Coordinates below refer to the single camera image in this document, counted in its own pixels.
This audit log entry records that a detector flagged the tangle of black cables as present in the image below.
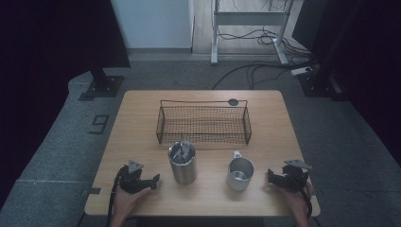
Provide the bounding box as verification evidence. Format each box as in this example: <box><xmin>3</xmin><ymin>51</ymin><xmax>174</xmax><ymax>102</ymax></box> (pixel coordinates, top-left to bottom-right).
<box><xmin>217</xmin><ymin>26</ymin><xmax>313</xmax><ymax>61</ymax></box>

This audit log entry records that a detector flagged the silver metal mug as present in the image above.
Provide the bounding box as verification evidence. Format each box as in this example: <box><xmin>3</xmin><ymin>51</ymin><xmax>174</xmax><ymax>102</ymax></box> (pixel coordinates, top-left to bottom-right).
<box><xmin>226</xmin><ymin>150</ymin><xmax>255</xmax><ymax>192</ymax></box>

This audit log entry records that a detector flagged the white metal desk frame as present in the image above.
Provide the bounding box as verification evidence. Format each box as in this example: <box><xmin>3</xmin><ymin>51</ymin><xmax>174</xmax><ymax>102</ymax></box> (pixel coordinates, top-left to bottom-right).
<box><xmin>210</xmin><ymin>0</ymin><xmax>296</xmax><ymax>66</ymax></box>

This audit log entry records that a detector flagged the white power strip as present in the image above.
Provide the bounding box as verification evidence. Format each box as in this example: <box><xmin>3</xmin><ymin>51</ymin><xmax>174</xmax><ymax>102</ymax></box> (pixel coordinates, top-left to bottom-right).
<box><xmin>290</xmin><ymin>65</ymin><xmax>314</xmax><ymax>77</ymax></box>

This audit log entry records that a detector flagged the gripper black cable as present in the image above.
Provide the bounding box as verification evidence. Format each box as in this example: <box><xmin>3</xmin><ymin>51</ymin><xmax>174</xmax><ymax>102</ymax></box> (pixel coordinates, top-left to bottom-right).
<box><xmin>297</xmin><ymin>176</ymin><xmax>314</xmax><ymax>220</ymax></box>
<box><xmin>106</xmin><ymin>168</ymin><xmax>125</xmax><ymax>227</ymax></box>

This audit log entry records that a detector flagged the long black floor cable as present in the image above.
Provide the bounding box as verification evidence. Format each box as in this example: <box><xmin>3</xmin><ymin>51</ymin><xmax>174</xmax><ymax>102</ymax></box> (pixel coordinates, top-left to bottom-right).
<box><xmin>211</xmin><ymin>61</ymin><xmax>316</xmax><ymax>91</ymax></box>

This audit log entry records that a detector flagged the black stand with base plate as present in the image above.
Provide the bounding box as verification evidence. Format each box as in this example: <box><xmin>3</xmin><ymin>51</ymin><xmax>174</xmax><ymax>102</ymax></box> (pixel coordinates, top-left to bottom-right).
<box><xmin>297</xmin><ymin>0</ymin><xmax>349</xmax><ymax>102</ymax></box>
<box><xmin>78</xmin><ymin>66</ymin><xmax>126</xmax><ymax>102</ymax></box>

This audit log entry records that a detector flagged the person's right hand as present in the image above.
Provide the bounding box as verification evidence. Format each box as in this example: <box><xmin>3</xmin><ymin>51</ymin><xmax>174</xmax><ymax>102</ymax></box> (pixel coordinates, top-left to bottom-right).
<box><xmin>278</xmin><ymin>182</ymin><xmax>315</xmax><ymax>221</ymax></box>

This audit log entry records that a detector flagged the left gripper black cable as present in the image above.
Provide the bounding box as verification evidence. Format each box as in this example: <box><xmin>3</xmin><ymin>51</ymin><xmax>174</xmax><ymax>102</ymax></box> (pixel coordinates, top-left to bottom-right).
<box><xmin>106</xmin><ymin>168</ymin><xmax>125</xmax><ymax>227</ymax></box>

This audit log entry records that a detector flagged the dark wire mesh basket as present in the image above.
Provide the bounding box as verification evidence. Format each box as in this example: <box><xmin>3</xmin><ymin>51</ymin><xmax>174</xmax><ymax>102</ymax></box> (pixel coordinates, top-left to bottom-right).
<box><xmin>155</xmin><ymin>99</ymin><xmax>253</xmax><ymax>146</ymax></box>

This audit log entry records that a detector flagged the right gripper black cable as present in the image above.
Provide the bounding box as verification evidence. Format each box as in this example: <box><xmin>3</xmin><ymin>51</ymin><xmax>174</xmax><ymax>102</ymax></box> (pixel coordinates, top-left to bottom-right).
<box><xmin>297</xmin><ymin>176</ymin><xmax>314</xmax><ymax>220</ymax></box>

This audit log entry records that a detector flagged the person's left hand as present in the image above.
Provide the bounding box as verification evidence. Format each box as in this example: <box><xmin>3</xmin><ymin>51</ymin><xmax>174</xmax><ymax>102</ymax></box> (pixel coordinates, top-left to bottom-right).
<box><xmin>110</xmin><ymin>187</ymin><xmax>152</xmax><ymax>219</ymax></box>

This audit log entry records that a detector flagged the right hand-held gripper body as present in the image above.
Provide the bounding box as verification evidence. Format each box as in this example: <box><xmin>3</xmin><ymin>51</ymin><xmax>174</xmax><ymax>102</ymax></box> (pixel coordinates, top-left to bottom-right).
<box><xmin>279</xmin><ymin>159</ymin><xmax>313</xmax><ymax>193</ymax></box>

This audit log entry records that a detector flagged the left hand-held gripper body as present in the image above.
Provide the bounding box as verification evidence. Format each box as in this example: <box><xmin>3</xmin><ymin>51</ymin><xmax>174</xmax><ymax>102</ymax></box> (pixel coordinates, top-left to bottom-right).
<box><xmin>117</xmin><ymin>159</ymin><xmax>148</xmax><ymax>194</ymax></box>

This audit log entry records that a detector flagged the dark curtain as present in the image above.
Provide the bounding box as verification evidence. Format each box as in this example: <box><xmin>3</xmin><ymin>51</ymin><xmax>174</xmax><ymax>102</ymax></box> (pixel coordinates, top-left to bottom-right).
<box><xmin>0</xmin><ymin>0</ymin><xmax>131</xmax><ymax>206</ymax></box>
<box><xmin>291</xmin><ymin>0</ymin><xmax>401</xmax><ymax>165</ymax></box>

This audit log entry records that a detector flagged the metal utensil in tumbler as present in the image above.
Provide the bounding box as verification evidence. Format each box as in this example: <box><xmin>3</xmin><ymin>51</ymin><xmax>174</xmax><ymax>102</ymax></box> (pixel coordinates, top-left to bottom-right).
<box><xmin>172</xmin><ymin>133</ymin><xmax>193</xmax><ymax>164</ymax></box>

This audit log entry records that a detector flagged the stainless steel tumbler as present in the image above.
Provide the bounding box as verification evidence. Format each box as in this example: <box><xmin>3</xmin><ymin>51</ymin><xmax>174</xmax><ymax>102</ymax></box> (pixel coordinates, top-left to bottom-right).
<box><xmin>167</xmin><ymin>140</ymin><xmax>198</xmax><ymax>186</ymax></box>

